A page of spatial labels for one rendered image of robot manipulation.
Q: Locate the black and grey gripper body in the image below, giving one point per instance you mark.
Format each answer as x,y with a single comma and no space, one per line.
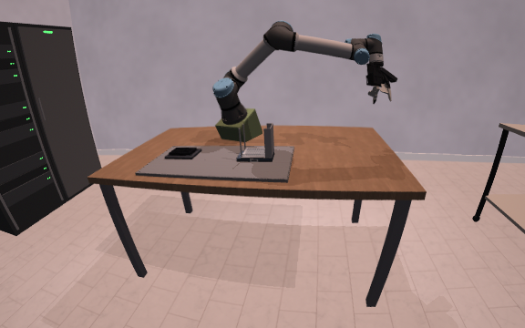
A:
375,79

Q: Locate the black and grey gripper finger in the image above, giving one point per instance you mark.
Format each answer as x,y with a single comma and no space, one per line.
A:
373,93
385,88

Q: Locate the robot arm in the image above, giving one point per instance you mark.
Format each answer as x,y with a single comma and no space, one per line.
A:
281,36

